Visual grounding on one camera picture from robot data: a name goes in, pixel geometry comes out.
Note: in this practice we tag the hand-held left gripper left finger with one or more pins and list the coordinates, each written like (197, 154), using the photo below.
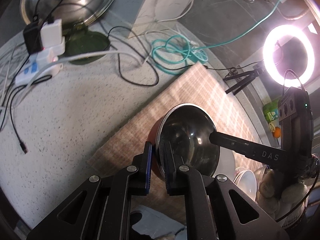
(149, 165)

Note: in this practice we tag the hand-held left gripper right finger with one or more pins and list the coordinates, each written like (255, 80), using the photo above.
(168, 175)

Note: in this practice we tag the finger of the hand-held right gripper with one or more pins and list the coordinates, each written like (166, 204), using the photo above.
(237, 145)

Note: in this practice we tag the steel bowl with red outside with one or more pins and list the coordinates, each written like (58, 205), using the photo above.
(190, 130)

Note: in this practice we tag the person's right hand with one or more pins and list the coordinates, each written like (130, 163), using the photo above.
(270, 195)

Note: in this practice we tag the orange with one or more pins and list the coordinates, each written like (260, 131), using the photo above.
(276, 132)

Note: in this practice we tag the green dish soap bottle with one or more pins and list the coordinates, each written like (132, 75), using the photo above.
(271, 112)

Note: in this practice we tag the light blue bowl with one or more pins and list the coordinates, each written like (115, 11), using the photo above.
(247, 182)

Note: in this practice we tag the grey slipper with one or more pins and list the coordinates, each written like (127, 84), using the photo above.
(157, 220)

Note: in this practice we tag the plaid cloth mat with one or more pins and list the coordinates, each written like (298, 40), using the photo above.
(190, 85)

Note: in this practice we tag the round teal power strip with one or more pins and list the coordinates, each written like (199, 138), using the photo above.
(200, 56)

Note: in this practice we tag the corrugated metal pipe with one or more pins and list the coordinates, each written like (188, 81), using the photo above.
(295, 17)

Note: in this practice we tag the dark green lid stand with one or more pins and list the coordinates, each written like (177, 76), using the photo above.
(87, 45)

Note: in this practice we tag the white power strip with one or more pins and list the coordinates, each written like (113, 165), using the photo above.
(40, 63)

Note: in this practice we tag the white charger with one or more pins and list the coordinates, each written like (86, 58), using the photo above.
(51, 32)

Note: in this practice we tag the black charger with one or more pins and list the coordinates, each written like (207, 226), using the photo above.
(32, 37)

